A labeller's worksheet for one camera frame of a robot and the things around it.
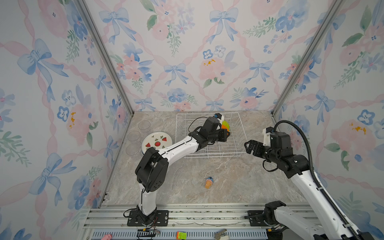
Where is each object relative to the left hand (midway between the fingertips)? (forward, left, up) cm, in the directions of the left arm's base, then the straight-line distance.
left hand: (231, 132), depth 82 cm
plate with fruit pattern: (+7, +45, -18) cm, 49 cm away
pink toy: (-46, +60, -19) cm, 78 cm away
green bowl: (+18, -1, -13) cm, 22 cm away
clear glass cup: (+19, +56, -18) cm, 62 cm away
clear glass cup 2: (+9, +61, -16) cm, 64 cm away
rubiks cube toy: (-45, +26, -19) cm, 55 cm away
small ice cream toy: (-21, +12, -19) cm, 31 cm away
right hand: (-9, -9, +1) cm, 12 cm away
